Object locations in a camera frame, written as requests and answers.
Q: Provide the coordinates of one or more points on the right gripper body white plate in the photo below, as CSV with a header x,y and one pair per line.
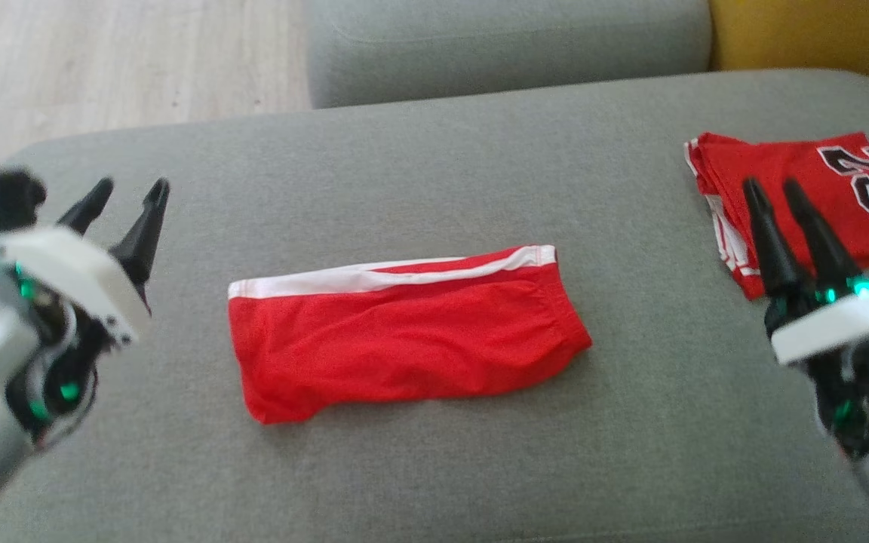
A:
x,y
842,324

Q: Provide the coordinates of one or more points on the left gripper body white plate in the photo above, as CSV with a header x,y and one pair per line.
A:
x,y
65,275

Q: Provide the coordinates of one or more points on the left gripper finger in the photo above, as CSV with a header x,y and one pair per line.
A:
x,y
142,234
87,207

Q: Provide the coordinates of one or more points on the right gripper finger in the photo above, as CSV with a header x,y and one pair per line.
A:
x,y
770,241
823,237

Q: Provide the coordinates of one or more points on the red jersey with number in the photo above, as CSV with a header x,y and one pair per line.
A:
x,y
796,173

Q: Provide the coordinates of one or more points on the red shorts white stripe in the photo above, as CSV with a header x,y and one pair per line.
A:
x,y
404,339

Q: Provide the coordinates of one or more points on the yellow sofa back cushion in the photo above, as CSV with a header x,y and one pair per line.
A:
x,y
819,34

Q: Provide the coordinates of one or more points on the yellow and grey sofa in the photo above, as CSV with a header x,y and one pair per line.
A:
x,y
434,188

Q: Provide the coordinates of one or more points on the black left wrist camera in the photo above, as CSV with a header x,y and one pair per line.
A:
x,y
4,192

